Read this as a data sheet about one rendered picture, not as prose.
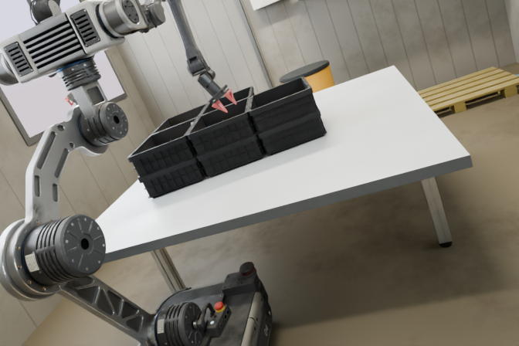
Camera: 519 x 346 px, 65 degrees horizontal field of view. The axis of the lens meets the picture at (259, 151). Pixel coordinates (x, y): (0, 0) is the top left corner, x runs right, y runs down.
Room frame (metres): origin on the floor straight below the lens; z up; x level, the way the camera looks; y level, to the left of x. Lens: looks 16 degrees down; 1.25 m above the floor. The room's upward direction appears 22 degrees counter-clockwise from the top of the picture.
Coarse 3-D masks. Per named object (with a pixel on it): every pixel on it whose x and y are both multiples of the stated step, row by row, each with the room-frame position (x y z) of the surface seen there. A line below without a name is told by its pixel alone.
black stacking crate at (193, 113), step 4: (200, 108) 2.59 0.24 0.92; (188, 112) 2.60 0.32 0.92; (192, 112) 2.60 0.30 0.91; (196, 112) 2.60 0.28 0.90; (180, 116) 2.61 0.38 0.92; (184, 116) 2.61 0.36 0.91; (188, 116) 2.60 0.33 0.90; (192, 116) 2.60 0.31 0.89; (196, 116) 2.60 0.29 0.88; (168, 120) 2.62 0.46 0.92; (172, 120) 2.62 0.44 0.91; (176, 120) 2.61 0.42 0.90; (180, 120) 2.61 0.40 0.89; (184, 120) 2.61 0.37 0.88; (164, 124) 2.50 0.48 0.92; (168, 124) 2.59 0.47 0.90; (172, 124) 2.62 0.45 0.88; (176, 124) 2.61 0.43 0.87; (160, 128) 2.41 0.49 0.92; (164, 128) 2.47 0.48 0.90; (156, 132) 2.32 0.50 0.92
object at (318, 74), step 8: (312, 64) 3.77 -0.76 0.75; (320, 64) 3.57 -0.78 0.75; (328, 64) 3.54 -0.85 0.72; (296, 72) 3.70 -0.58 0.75; (304, 72) 3.50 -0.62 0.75; (312, 72) 3.42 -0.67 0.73; (320, 72) 3.45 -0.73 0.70; (328, 72) 3.51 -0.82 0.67; (280, 80) 3.62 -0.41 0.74; (288, 80) 3.51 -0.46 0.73; (312, 80) 3.43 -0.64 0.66; (320, 80) 3.44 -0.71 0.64; (328, 80) 3.49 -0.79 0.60; (312, 88) 3.43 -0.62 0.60; (320, 88) 3.44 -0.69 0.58
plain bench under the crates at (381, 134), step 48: (336, 96) 2.40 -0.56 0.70; (384, 96) 1.99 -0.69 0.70; (336, 144) 1.58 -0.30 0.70; (384, 144) 1.38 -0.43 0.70; (432, 144) 1.22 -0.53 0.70; (144, 192) 2.01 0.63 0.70; (192, 192) 1.71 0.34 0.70; (240, 192) 1.48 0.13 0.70; (288, 192) 1.30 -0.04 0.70; (336, 192) 1.17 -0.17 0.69; (432, 192) 1.62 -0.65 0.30; (144, 240) 1.40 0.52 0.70
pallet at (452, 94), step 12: (480, 72) 3.65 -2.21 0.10; (492, 72) 3.52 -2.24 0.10; (504, 72) 3.39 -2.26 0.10; (444, 84) 3.73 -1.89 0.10; (456, 84) 3.58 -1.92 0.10; (468, 84) 3.45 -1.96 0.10; (480, 84) 3.36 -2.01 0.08; (492, 84) 3.21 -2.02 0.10; (504, 84) 3.10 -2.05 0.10; (516, 84) 3.03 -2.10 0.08; (420, 96) 3.67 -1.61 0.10; (432, 96) 3.53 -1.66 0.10; (444, 96) 3.43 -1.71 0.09; (456, 96) 3.28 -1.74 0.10; (468, 96) 3.17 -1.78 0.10; (480, 96) 3.10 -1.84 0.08; (504, 96) 3.09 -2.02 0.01; (432, 108) 3.22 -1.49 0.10; (456, 108) 3.15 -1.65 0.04
